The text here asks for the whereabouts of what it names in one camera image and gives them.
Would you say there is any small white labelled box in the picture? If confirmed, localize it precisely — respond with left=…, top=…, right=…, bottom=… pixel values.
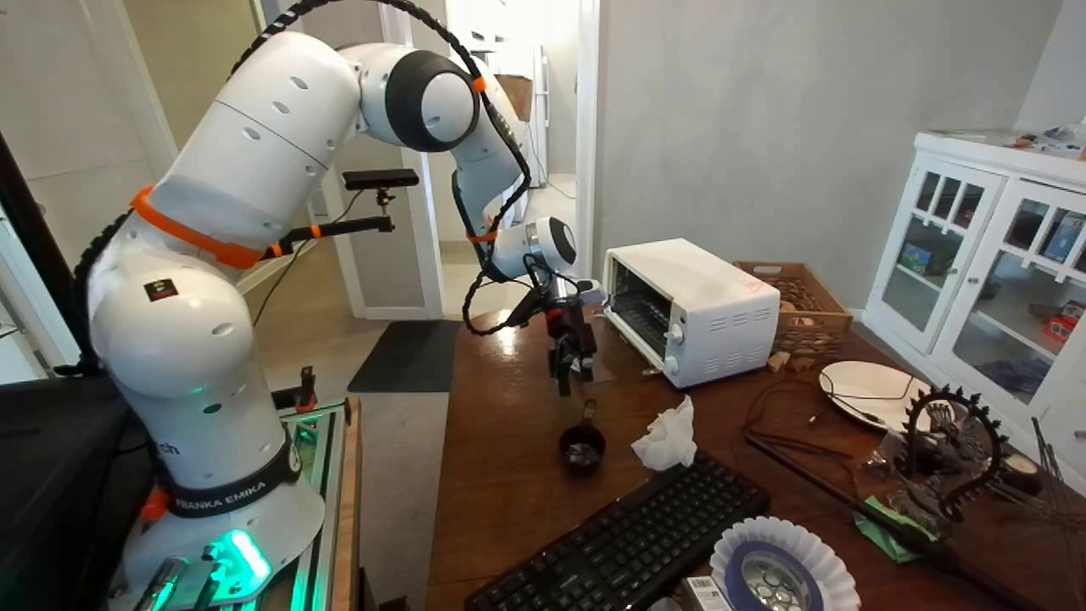
left=679, top=573, right=733, bottom=611

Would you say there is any black tripod boom orange band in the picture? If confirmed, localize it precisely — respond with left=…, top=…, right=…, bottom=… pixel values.
left=266, top=186, right=402, bottom=263

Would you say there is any black wire rack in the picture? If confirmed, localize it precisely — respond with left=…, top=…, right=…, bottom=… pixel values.
left=897, top=385, right=1011, bottom=513

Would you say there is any green plastic tool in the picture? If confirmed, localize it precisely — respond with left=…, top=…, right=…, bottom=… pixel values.
left=852, top=492, right=944, bottom=566

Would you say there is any white plate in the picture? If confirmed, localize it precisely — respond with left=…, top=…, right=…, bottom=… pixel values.
left=815, top=356, right=934, bottom=435

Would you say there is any black floor mat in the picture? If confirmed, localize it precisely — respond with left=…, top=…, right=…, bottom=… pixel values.
left=348, top=320, right=464, bottom=398

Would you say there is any black camera on tripod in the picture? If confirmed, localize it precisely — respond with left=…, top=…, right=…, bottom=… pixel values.
left=343, top=167, right=420, bottom=194

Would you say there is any small black pot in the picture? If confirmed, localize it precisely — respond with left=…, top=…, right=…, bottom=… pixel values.
left=558, top=389, right=611, bottom=480

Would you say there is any blue white fluted bowl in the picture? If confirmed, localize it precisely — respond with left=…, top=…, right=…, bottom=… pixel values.
left=705, top=513, right=865, bottom=611

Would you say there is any dark wooden board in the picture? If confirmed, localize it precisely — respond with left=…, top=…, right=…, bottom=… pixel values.
left=740, top=389, right=910, bottom=502

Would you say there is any crumpled white tissue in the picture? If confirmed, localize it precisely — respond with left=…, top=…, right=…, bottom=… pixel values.
left=628, top=393, right=704, bottom=476

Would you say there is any brown wooden crate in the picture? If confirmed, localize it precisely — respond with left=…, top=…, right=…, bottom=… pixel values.
left=733, top=263, right=854, bottom=370

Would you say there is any black computer keyboard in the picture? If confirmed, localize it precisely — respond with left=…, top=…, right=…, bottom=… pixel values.
left=462, top=456, right=775, bottom=611

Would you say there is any white toaster oven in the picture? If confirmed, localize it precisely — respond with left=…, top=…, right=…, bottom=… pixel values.
left=599, top=236, right=785, bottom=392

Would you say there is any black red clamp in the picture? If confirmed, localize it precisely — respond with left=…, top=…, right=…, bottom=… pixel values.
left=267, top=364, right=324, bottom=418

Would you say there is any black equipment case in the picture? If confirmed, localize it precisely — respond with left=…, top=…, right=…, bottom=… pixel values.
left=0, top=376, right=151, bottom=611

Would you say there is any small round wooden object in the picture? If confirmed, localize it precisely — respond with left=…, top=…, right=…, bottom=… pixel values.
left=997, top=451, right=1047, bottom=492

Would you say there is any white glass-door cabinet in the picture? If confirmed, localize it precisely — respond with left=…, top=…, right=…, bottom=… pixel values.
left=860, top=129, right=1086, bottom=480

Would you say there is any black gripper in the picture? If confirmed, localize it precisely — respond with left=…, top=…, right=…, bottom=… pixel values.
left=547, top=289, right=603, bottom=401

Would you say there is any brown box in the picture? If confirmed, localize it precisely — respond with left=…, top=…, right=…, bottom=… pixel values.
left=498, top=73, right=538, bottom=122

